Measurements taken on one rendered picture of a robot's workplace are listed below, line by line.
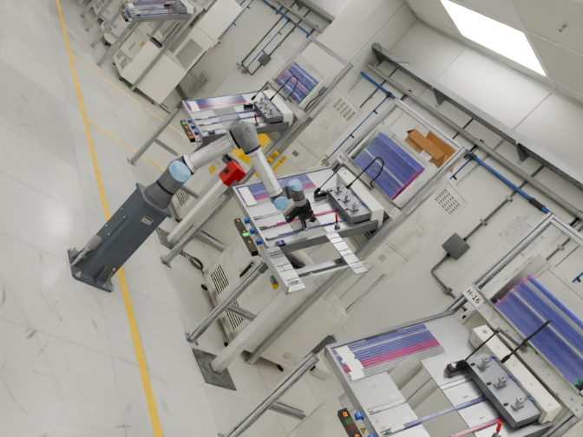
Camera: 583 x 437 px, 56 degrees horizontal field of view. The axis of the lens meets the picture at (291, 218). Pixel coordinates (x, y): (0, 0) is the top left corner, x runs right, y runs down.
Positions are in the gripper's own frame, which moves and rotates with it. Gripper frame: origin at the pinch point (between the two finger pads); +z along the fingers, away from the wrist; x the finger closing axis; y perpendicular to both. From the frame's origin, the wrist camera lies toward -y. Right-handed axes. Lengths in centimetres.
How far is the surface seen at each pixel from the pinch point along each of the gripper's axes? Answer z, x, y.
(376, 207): 4.2, -5.3, 45.0
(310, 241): 1.4, -10.0, -1.1
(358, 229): 9.7, -10.0, 29.6
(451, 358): 10, -111, 24
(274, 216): -2.0, 20.0, -11.3
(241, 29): 129, 648, 139
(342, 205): 2.1, 7.5, 28.7
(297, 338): 78, -10, -29
